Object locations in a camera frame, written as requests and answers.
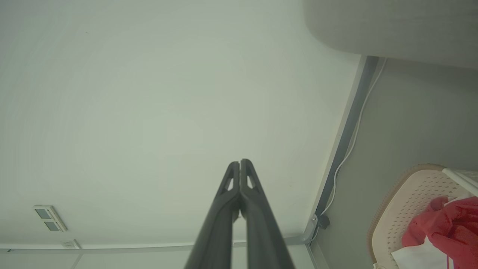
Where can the red cloth garment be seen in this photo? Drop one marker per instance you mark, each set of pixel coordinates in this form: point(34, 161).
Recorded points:
point(448, 228)

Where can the black plug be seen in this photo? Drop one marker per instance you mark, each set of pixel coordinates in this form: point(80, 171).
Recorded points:
point(323, 221)

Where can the white perforated laundry basket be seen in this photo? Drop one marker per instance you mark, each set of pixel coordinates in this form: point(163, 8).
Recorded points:
point(407, 198)

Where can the white cloth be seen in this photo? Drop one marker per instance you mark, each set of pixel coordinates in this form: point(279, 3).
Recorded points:
point(418, 257)

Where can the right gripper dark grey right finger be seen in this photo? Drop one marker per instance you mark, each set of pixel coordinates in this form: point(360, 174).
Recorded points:
point(263, 235)

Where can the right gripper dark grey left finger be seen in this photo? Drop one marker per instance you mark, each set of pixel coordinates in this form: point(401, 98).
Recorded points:
point(216, 231)

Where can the silver metal frame rail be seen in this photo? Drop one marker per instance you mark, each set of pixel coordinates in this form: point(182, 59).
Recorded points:
point(149, 248)

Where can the small white wall plate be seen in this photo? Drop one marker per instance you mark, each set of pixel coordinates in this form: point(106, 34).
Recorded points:
point(70, 244)

